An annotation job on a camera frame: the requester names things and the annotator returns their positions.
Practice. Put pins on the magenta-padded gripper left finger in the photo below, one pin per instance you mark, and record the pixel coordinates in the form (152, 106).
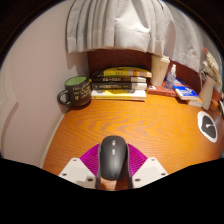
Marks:
(75, 170)

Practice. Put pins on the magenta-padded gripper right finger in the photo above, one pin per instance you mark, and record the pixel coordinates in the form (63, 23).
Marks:
(151, 170)

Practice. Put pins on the dark grey computer mouse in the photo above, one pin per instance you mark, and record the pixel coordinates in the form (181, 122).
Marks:
(113, 156)

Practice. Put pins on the dark mug green inside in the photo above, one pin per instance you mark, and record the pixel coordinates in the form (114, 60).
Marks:
(78, 91)

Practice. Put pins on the red-brown notebook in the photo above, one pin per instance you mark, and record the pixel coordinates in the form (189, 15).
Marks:
(158, 90)

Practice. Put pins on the blue cover book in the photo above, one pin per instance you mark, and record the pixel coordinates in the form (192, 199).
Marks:
(185, 90)

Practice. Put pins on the thick dark book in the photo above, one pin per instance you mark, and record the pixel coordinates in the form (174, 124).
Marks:
(118, 86)

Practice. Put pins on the clear spray bottle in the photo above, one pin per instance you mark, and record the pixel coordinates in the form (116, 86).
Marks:
(170, 80)

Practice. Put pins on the white ceramic vase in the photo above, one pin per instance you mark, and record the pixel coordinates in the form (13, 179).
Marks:
(206, 93)

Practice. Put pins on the thin dark book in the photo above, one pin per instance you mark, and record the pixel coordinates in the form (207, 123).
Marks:
(118, 79)

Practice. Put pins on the yellow cover book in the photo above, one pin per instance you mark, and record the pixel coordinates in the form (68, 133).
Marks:
(123, 72)

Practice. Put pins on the white pleated curtain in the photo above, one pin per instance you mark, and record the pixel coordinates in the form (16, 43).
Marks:
(126, 23)

